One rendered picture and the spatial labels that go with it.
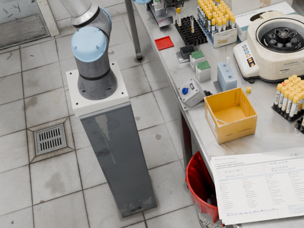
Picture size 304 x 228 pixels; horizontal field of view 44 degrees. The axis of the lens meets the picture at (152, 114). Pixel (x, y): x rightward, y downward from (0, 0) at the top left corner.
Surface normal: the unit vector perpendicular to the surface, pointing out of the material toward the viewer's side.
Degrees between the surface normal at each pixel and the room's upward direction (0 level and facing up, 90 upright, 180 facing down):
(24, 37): 90
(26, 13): 90
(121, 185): 90
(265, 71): 90
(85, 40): 7
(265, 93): 0
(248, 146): 0
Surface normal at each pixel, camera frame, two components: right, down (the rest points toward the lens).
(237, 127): 0.26, 0.72
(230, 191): -0.13, -0.63
